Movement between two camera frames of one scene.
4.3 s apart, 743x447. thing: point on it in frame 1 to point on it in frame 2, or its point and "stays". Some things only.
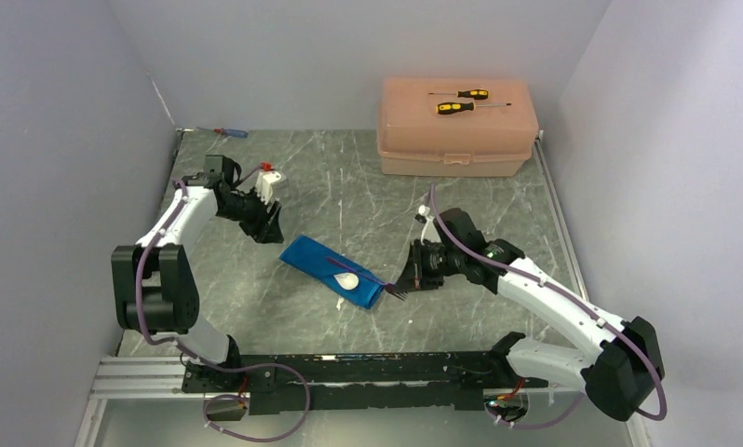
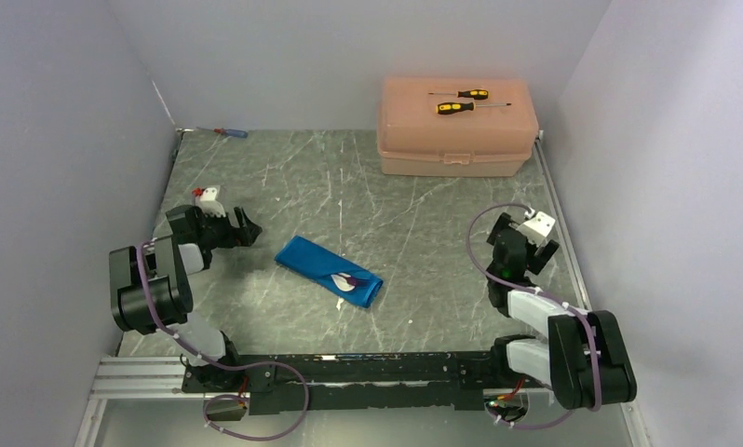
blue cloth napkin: x=322 y=264 stays
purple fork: x=389 y=287 to x=357 y=282
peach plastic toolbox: x=413 y=139 stays
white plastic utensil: x=346 y=279 stays
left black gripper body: x=249 y=210 to x=219 y=232
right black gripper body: x=431 y=263 to x=533 y=263
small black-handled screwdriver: x=476 y=93 stays
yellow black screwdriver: x=447 y=108 stays
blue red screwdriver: x=228 y=131 stays
